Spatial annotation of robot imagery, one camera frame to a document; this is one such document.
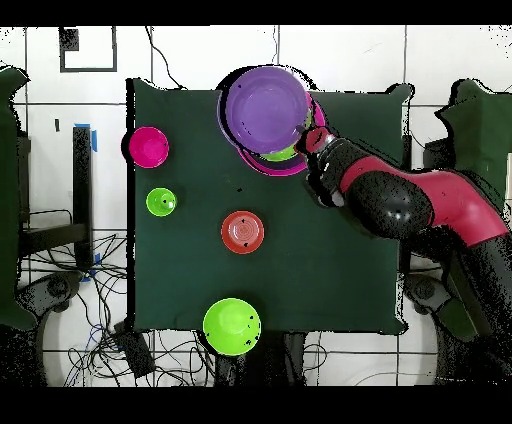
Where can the purple plastic bowl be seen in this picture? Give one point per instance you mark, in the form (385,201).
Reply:
(296,163)
(264,108)

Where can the green plastic bowl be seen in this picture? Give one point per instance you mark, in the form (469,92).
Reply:
(280,155)
(232,326)

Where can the large pink plastic bowl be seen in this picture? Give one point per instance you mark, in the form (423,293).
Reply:
(280,172)

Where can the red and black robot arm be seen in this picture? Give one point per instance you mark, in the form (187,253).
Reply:
(440,196)

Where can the small orange-red plastic bowl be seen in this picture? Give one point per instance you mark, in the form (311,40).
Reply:
(242,232)

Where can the dark green tablecloth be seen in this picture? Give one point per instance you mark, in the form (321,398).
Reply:
(192,192)

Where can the green plastic cup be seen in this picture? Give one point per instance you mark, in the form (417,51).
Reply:
(161,202)

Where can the small red-pink plastic bowl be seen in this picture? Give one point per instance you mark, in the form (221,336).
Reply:
(148,147)

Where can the green-covered side table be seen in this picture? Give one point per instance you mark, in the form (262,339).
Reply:
(480,116)
(8,200)

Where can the black stand with blue tape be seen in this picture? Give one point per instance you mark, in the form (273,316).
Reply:
(82,180)

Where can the black power strip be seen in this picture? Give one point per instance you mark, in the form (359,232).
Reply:
(134,352)

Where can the black square floor frame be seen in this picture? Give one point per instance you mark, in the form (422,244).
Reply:
(68,40)

